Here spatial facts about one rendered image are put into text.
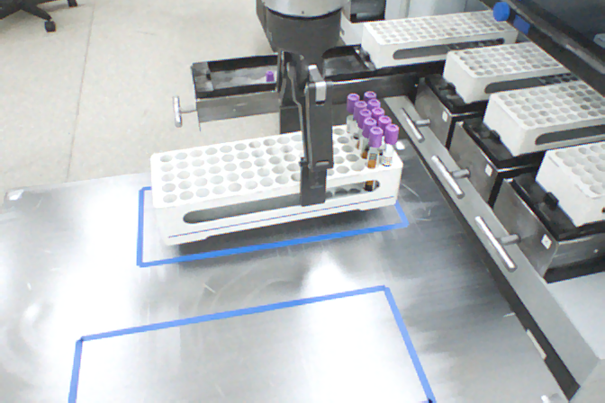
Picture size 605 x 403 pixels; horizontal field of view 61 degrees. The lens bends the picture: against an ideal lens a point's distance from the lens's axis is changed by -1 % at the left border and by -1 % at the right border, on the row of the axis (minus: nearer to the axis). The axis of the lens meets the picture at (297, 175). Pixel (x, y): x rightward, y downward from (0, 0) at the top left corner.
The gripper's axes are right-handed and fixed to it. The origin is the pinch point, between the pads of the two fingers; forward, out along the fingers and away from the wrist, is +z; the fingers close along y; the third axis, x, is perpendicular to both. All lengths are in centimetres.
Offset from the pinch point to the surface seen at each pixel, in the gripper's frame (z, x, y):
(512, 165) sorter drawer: 9.5, 34.3, -2.5
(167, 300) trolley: 8.2, -18.3, 10.9
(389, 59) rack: 6.9, 26.3, -34.0
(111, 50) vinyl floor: 92, -48, -225
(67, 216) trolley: 8.4, -30.6, -6.1
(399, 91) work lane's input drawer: 13.2, 28.5, -32.2
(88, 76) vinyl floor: 91, -58, -199
